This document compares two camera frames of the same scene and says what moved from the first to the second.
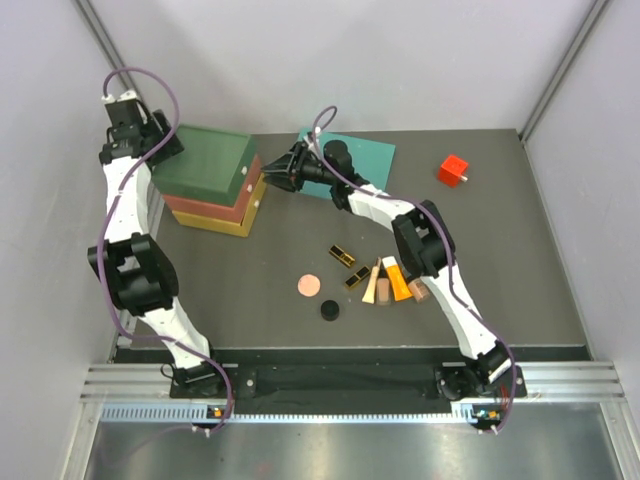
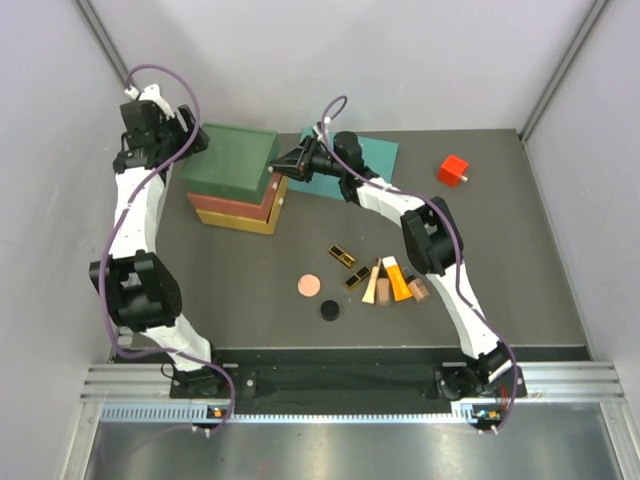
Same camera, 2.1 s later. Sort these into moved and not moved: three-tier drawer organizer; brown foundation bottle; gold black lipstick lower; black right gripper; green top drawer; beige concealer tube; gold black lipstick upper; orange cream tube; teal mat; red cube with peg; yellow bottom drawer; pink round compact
Moved: three-tier drawer organizer; yellow bottom drawer; green top drawer; brown foundation bottle
Not moved: gold black lipstick upper; gold black lipstick lower; red cube with peg; beige concealer tube; orange cream tube; black right gripper; pink round compact; teal mat
